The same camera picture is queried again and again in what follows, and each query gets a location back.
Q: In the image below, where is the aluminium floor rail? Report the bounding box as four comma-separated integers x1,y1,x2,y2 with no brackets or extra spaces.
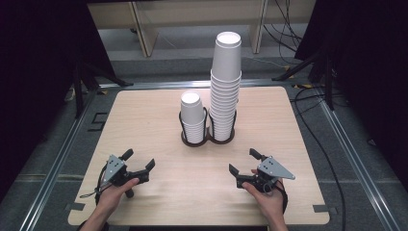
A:
316,86,402,231
18,88,99,231
97,78,299,90

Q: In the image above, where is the light wooden bench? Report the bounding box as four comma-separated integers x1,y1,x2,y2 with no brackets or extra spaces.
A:
87,0,318,59

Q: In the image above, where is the black wire double cup holder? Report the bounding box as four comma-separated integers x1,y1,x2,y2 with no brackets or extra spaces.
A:
178,106,238,148

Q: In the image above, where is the person's right hand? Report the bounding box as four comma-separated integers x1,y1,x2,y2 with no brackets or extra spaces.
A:
242,181,287,219

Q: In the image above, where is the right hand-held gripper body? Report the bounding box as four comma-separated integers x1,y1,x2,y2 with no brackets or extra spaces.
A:
251,156,296,194

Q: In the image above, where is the tall stack of paper cups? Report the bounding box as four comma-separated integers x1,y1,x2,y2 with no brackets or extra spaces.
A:
209,31,242,142

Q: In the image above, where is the dark curtain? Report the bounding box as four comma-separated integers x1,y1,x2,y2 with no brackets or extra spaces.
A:
0,0,116,203
293,0,408,186

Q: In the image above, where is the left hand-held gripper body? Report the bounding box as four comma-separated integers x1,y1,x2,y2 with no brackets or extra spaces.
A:
101,154,135,199

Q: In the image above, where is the long black floor cable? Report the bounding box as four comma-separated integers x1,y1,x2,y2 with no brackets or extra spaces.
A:
290,85,347,231

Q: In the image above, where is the short stack of paper cups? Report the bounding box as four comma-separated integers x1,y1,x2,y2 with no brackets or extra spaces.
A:
179,90,208,144

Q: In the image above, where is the black stand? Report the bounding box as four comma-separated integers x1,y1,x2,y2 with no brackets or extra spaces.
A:
271,44,336,112
71,54,135,119

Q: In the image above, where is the bundle of black cables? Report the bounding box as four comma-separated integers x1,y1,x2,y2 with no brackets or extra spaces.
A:
262,0,304,54

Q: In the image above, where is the person's left hand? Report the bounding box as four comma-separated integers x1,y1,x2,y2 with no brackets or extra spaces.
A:
95,177,140,215

